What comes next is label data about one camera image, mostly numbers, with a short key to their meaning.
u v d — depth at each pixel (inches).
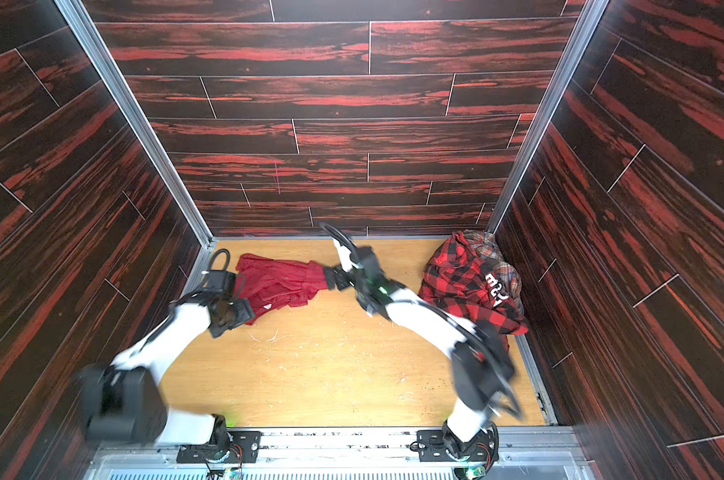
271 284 39.9
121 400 34.8
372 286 25.5
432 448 28.4
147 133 34.3
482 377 17.7
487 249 41.2
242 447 28.9
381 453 29.0
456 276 38.6
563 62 29.3
